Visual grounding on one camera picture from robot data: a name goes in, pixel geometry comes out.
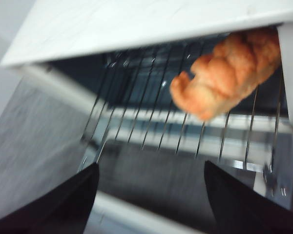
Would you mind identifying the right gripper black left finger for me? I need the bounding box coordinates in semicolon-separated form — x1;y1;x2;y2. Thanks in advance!
0;162;100;234

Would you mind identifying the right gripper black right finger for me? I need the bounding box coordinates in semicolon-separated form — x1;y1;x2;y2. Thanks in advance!
204;160;293;234

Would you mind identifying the braided golden bread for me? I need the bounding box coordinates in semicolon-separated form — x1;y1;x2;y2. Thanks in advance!
169;28;281;120

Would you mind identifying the white Toshiba toaster oven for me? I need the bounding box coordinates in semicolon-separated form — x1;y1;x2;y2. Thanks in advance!
0;0;293;205

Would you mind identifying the metal wire oven rack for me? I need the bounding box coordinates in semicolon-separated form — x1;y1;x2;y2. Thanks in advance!
80;31;293;171

